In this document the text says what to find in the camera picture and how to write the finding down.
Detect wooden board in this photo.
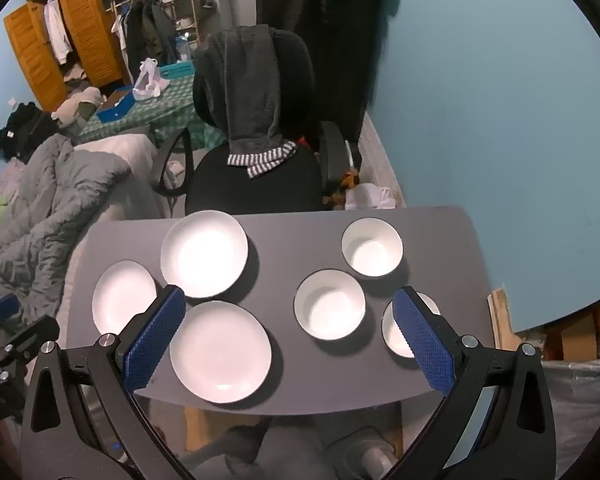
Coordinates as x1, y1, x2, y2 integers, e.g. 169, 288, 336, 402
487, 287, 518, 361

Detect person's gray pants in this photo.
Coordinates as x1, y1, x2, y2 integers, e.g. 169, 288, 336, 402
195, 417, 341, 480

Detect blue flat box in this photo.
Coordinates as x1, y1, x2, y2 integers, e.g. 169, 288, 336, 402
96, 87, 136, 123

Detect dark jackets on clothes rack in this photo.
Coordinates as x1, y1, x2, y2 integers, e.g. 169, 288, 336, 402
112, 0, 178, 81

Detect green checked tablecloth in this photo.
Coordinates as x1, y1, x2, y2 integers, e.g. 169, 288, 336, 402
77, 75, 226, 151

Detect wooden louvered wardrobe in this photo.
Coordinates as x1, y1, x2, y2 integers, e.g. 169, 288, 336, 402
2, 0, 131, 111

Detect white cup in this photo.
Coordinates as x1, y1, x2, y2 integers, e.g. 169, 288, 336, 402
381, 292, 442, 359
293, 269, 367, 341
341, 217, 404, 278

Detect beige clothes pile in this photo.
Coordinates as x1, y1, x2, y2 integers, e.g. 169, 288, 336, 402
52, 87, 103, 126

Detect black clothes pile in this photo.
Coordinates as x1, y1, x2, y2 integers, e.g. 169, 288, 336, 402
0, 102, 56, 163

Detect large white plate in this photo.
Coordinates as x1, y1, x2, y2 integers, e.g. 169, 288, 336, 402
169, 300, 273, 405
160, 210, 249, 299

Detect black hanging coats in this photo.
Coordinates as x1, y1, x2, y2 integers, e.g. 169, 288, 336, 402
232, 0, 403, 161

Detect white crumpled floor bag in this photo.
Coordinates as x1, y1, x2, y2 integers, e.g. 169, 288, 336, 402
345, 183, 397, 211

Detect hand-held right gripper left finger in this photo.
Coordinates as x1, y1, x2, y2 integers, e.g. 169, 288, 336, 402
20, 284, 196, 480

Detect gray quilted blanket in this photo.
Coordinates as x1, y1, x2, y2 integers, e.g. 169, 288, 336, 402
0, 132, 131, 321

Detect white hanging shirt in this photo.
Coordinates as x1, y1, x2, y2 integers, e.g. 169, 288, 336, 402
42, 0, 73, 66

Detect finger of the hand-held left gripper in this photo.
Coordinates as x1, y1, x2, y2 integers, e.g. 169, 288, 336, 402
0, 314, 61, 386
0, 294, 22, 333

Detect small white plate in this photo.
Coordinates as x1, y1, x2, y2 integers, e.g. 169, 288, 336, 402
91, 260, 158, 335

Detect white cylinder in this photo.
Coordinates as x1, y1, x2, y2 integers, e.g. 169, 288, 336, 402
360, 447, 398, 476

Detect cardboard box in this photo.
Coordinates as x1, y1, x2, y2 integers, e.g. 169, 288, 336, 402
542, 310, 600, 361

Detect blue plastic basket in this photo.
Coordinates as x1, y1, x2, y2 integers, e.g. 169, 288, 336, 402
157, 62, 198, 81

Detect gray hoodie with striped cuffs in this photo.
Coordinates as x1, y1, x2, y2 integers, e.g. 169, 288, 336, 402
195, 25, 298, 180

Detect white bed sheet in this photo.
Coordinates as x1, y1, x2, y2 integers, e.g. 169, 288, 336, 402
72, 132, 173, 221

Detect gray plastic sheet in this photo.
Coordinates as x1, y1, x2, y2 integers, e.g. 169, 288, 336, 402
540, 357, 600, 480

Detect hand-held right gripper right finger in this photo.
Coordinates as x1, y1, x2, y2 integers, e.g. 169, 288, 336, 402
380, 286, 558, 480

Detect white plastic bag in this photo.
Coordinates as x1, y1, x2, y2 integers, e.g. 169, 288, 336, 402
131, 58, 171, 102

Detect orange plush toy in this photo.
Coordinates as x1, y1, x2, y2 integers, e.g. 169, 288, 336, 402
330, 170, 361, 206

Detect black office chair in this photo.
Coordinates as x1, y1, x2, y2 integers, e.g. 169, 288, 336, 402
152, 27, 361, 216

